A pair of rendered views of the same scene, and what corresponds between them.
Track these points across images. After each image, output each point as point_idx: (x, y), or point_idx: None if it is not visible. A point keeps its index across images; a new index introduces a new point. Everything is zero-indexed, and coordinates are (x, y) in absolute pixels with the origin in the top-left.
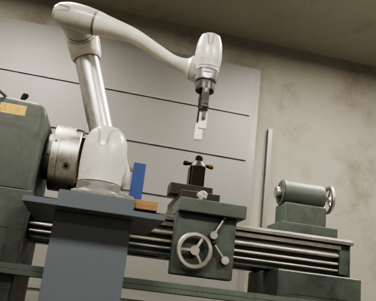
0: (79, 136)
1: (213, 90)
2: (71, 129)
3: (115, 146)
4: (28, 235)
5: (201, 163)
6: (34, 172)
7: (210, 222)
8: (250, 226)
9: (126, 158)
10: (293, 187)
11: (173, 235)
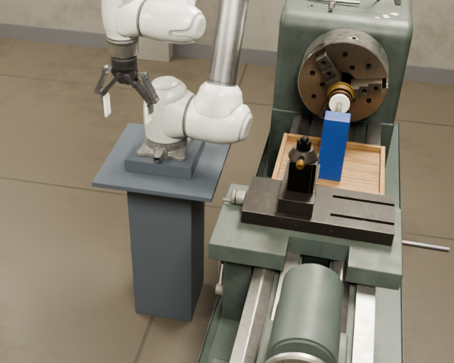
0: (308, 55)
1: (114, 68)
2: (321, 41)
3: (143, 104)
4: None
5: (290, 151)
6: (277, 91)
7: None
8: (256, 286)
9: (157, 117)
10: (282, 287)
11: None
